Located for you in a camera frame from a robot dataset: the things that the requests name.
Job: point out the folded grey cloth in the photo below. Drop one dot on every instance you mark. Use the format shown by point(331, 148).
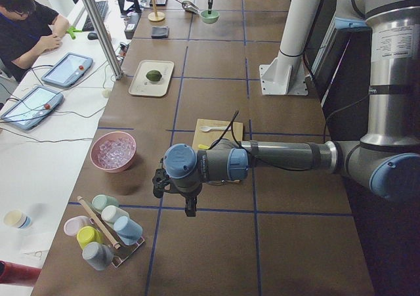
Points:
point(160, 32)

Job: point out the pink cup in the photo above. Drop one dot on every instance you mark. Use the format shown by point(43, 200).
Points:
point(73, 225)

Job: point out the mint green bowl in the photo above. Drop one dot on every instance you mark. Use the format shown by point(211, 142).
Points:
point(209, 17)

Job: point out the white cup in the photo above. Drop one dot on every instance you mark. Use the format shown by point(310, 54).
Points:
point(111, 213)

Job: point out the pink bowl with ice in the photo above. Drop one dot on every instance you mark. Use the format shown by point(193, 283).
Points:
point(113, 152)

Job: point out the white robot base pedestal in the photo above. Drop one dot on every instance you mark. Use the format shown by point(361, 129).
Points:
point(285, 75)

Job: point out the paper cup on desk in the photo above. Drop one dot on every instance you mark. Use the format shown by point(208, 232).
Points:
point(17, 219)

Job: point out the cup rack with dowel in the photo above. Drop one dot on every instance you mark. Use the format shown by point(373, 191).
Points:
point(121, 251)

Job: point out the green avocado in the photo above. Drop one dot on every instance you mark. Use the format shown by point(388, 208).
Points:
point(154, 75)

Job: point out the aluminium frame post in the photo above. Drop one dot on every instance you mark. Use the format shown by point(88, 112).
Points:
point(104, 40)

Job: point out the yellow plastic knife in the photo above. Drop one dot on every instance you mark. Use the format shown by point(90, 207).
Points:
point(203, 147)

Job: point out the seated person in black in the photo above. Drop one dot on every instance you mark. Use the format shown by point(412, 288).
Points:
point(28, 29)

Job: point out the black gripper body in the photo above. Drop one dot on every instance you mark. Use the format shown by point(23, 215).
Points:
point(189, 197)

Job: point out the bamboo cutting board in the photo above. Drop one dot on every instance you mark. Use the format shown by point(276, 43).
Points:
point(208, 138)

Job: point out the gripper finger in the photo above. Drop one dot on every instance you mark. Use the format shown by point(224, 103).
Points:
point(190, 206)
point(210, 6)

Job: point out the cream rabbit tray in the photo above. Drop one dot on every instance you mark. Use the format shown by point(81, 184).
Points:
point(140, 86)

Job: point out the steel metal scoop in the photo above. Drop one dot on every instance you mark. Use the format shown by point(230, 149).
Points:
point(188, 6)

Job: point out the grey cup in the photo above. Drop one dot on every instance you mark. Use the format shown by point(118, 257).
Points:
point(98, 255)

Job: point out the yellow cup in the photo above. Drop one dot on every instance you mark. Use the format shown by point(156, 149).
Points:
point(88, 234)

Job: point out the teach pendant tablet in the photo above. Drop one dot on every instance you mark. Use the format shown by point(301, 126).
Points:
point(33, 108)
point(68, 70)

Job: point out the blue cup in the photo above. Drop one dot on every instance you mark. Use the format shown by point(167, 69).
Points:
point(128, 230)

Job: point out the far teach pendant tablet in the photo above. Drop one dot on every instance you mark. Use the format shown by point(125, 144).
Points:
point(68, 70)

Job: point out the wooden mug tree stand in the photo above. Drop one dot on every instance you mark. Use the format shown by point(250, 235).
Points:
point(155, 15)

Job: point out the green cup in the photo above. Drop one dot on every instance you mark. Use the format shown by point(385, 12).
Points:
point(101, 201)

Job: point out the white plastic spoon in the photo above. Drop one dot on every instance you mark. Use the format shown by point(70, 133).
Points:
point(206, 129)

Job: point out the near teach pendant tablet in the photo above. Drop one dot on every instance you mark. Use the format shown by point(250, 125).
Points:
point(33, 108)

